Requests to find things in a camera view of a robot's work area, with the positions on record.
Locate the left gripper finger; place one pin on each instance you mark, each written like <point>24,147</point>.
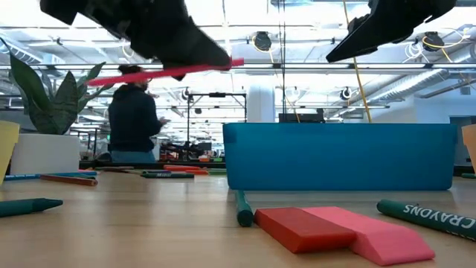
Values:
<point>178,48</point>

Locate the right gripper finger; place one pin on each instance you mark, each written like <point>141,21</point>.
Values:
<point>364,41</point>

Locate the pink pencil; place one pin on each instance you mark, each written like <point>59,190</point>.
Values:
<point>122,77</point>

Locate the dark blue plastic bin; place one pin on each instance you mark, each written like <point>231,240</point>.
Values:
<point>334,156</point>

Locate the green pen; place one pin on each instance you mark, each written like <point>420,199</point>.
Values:
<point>469,175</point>
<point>167,175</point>

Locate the green plant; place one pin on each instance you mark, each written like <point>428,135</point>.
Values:
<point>44,154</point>

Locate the ceiling light bar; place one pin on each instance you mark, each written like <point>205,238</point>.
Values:
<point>297,66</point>

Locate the person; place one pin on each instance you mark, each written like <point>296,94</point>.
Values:
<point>132,119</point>

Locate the white pillar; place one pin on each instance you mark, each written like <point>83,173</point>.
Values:
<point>260,100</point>

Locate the dark door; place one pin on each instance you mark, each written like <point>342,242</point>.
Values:
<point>456,120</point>

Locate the green eraser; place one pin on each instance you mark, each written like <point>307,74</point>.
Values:
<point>217,172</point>

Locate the black pencil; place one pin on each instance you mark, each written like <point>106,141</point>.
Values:
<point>111,168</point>

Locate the orange translucent plastic bin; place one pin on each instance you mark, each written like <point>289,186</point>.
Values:
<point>471,147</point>

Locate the blue pencil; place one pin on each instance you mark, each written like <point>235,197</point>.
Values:
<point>67,173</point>

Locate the green crayon white lettering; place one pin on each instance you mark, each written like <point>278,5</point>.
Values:
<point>420,217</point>

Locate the red eraser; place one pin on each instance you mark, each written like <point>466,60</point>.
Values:
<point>301,229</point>

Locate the pink eraser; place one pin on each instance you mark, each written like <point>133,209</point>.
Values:
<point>390,242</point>

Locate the black background frame rig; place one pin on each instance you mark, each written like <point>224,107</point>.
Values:
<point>216,95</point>

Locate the silver ventilation duct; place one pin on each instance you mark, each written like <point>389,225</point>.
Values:
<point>409,87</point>

